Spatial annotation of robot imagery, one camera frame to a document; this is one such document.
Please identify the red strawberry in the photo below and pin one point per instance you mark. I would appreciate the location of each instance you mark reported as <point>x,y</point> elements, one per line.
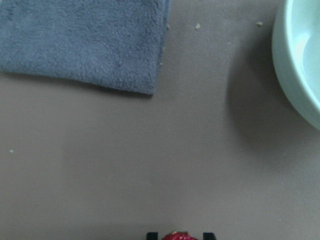
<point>178,235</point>

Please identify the mint green bowl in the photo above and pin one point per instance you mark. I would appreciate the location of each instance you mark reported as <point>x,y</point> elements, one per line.
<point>296,55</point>

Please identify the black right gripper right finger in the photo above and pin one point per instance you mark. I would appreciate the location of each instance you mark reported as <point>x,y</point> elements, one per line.
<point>208,236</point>

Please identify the grey folded cloth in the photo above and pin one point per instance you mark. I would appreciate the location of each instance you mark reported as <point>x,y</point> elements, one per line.
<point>116,44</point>

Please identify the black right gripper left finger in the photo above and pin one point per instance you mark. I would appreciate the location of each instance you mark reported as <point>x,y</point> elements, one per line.
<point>152,236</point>

